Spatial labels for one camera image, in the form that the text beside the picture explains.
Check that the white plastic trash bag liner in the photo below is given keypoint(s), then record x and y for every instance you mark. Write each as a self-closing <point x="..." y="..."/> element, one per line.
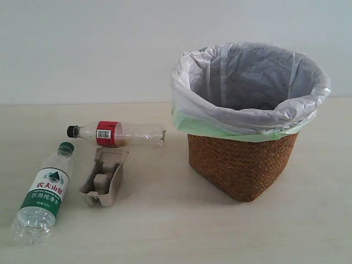
<point x="246" y="91"/>

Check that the green label water bottle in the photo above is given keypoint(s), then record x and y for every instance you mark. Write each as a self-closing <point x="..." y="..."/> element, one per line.
<point x="37" y="214"/>

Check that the brown woven wicker basket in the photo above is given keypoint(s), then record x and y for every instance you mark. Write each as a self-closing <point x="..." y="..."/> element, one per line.
<point x="242" y="170"/>

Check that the grey cardboard pulp tray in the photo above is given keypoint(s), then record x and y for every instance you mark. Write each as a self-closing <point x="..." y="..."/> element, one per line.
<point x="104" y="181"/>

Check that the red label clear bottle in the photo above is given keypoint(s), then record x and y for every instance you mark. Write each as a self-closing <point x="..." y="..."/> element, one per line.
<point x="112" y="134"/>

